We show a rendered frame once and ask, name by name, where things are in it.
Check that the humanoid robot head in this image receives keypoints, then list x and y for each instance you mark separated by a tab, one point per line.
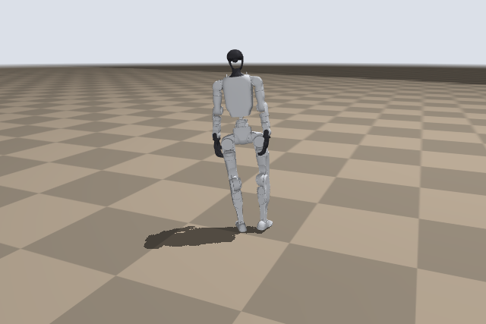
235	55

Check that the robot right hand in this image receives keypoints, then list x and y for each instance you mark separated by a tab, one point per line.
266	142

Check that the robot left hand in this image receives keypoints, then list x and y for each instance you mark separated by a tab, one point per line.
217	146

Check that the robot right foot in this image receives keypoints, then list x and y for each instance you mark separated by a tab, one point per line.
263	225

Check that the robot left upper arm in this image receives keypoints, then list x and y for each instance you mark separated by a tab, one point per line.
217	97

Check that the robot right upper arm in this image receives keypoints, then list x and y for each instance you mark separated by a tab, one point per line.
259	92

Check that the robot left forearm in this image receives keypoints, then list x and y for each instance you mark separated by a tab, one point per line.
216	125

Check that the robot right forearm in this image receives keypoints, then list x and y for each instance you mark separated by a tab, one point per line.
265	122

